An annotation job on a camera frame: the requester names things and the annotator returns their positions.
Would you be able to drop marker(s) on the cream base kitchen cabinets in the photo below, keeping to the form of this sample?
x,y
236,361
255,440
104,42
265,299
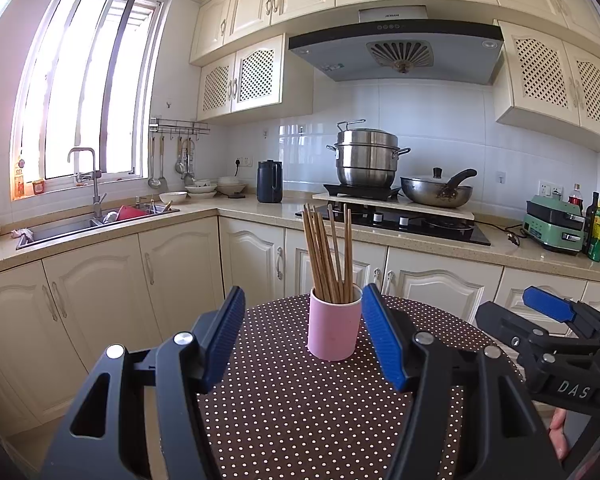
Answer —
x,y
180,270

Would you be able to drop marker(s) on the stainless steel steamer pot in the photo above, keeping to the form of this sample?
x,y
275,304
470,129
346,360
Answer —
x,y
367,160

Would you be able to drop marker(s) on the black electric kettle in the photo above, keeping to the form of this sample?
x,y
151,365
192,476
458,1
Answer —
x,y
269,185

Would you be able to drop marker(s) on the small dark dish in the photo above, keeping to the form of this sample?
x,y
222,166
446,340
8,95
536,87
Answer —
x,y
236,196

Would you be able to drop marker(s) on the red plastic cutting board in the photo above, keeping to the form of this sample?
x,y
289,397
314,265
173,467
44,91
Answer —
x,y
130,213

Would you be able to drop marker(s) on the white wall socket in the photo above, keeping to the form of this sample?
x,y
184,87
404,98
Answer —
x,y
245,162
547,189

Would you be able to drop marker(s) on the small steel kitchen utensil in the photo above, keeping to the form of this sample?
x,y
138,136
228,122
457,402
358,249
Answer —
x,y
188,177
180,167

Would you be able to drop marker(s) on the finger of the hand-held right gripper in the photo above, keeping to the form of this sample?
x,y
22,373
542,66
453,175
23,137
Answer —
x,y
550,305
505,325

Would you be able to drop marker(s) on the cream stacked bowls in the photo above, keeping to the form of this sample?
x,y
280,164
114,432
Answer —
x,y
231,187

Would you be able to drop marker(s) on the green countertop appliance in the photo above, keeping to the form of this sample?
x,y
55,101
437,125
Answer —
x,y
555,230

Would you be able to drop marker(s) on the stacked plates and bowl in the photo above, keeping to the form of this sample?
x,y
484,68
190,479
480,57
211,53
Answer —
x,y
200,191

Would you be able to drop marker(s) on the steel spatula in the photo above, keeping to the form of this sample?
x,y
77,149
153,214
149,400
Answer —
x,y
161,152

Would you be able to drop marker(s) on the orange bottle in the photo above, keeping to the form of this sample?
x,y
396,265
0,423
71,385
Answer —
x,y
19,180

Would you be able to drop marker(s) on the white framed kitchen window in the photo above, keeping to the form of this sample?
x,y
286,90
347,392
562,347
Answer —
x,y
80,95

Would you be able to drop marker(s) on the white bowl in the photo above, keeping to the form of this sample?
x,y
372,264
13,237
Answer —
x,y
173,198

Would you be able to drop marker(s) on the bundle of wooden chopsticks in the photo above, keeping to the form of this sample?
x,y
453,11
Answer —
x,y
325,270

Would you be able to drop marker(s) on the pink dish cloth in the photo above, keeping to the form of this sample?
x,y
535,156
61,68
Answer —
x,y
22,233

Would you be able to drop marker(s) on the stainless steel sink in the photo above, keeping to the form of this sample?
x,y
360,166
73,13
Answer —
x,y
60,227

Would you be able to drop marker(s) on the wok lid with knob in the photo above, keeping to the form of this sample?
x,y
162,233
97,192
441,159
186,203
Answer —
x,y
425,182

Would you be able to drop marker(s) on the cream stove cover board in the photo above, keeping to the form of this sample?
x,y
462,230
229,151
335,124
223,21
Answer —
x,y
390,205

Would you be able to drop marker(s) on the black induction cooker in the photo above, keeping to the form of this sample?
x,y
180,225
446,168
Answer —
x,y
360,191

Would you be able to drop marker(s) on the steel wall utensil rack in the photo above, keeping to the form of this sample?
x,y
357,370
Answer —
x,y
180,126

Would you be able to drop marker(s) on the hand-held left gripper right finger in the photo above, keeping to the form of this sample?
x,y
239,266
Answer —
x,y
385,340

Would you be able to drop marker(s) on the black glass gas stove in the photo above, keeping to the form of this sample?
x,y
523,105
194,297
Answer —
x,y
430,227

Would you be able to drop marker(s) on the steel sink faucet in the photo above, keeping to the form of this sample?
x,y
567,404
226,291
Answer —
x,y
96,200

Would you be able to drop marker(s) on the person's right hand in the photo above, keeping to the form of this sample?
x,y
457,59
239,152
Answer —
x,y
558,435

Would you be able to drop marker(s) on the pink chopstick holder cup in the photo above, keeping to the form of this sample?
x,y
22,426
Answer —
x,y
332,330

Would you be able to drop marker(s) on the cream lattice door wall cabinet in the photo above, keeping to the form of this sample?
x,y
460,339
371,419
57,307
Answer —
x,y
255,77
555,80

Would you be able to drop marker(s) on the grey range hood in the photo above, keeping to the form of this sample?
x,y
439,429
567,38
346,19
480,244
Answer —
x,y
340,55

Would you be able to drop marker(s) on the small red jar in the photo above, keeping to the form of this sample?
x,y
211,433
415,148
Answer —
x,y
38,186

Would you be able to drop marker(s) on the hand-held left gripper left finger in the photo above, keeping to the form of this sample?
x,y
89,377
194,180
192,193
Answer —
x,y
222,340

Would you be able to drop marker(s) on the green plastic bottle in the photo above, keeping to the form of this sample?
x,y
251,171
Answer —
x,y
599,235

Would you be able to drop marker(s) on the steel ladle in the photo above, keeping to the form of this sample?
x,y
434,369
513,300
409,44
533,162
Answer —
x,y
153,183

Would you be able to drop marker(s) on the dark glass bottle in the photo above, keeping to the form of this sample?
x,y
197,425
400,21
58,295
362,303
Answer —
x,y
591,220

